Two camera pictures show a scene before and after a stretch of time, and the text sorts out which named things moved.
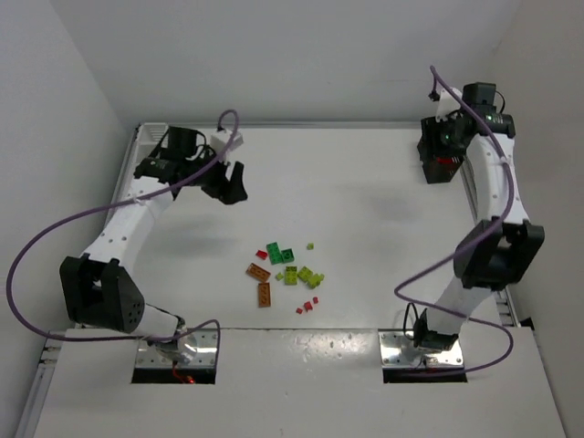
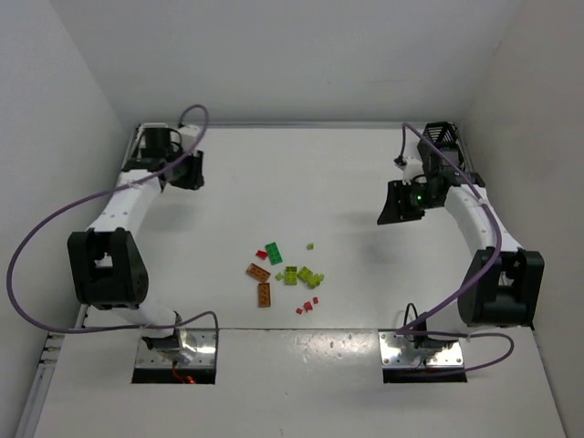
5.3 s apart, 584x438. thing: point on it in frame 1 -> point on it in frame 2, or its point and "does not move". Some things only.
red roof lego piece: x=261 y=254 does not move
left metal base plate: x=205 y=341 does not move
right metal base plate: x=399 y=350 does not move
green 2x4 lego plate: x=275 y=253 does not move
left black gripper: x=219 y=183 -> x=192 y=170
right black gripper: x=438 y=155 -> x=395 y=203
